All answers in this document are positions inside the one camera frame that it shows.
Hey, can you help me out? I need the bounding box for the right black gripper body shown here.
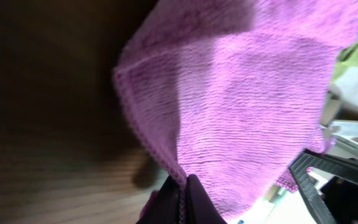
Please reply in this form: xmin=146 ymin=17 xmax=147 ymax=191
xmin=320 ymin=177 xmax=358 ymax=224

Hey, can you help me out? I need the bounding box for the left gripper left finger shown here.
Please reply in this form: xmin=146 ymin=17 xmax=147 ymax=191
xmin=136 ymin=176 xmax=179 ymax=224

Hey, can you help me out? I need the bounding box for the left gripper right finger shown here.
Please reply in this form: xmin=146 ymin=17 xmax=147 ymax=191
xmin=185 ymin=174 xmax=226 ymax=224

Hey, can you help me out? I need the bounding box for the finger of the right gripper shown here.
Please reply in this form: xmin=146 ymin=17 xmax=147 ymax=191
xmin=289 ymin=152 xmax=337 ymax=224
xmin=303 ymin=151 xmax=358 ymax=185

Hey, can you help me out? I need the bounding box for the purple microfiber cloth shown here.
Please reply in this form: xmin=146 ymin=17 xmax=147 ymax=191
xmin=114 ymin=0 xmax=358 ymax=221

